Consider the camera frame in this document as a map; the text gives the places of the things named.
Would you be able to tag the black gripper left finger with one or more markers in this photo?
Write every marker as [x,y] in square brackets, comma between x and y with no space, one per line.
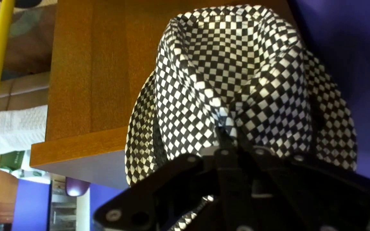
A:
[177,193]

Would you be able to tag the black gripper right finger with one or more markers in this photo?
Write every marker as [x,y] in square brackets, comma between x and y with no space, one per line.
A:
[314,197]

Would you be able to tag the black white checkered hat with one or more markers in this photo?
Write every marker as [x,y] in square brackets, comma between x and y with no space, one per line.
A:
[237,72]

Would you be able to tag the brown wooden shelf cabinet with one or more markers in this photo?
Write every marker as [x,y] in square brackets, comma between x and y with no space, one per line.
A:
[91,85]

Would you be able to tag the white knit blanket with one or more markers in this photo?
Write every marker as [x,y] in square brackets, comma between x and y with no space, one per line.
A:
[16,129]

